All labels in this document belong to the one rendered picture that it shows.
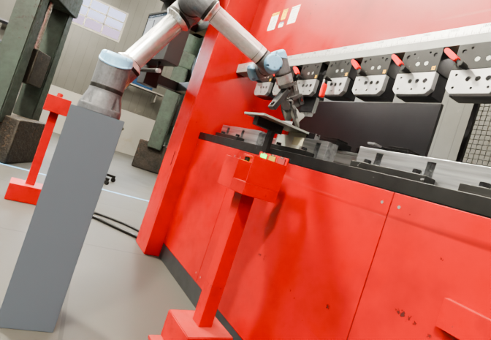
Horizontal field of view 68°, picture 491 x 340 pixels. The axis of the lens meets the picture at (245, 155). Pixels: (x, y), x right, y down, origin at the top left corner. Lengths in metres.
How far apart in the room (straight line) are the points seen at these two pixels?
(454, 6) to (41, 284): 1.67
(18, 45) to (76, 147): 3.03
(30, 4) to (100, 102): 3.10
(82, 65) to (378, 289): 9.60
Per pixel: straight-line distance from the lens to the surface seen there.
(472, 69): 1.30
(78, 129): 1.34
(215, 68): 2.49
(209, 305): 1.51
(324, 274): 1.28
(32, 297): 1.49
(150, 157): 7.51
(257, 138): 2.02
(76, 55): 10.25
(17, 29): 4.36
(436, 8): 1.51
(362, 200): 1.21
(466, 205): 1.04
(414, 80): 1.40
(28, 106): 4.89
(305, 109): 1.80
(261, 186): 1.35
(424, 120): 2.00
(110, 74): 1.38
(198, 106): 2.43
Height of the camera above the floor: 0.77
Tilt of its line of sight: 1 degrees up
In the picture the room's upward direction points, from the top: 18 degrees clockwise
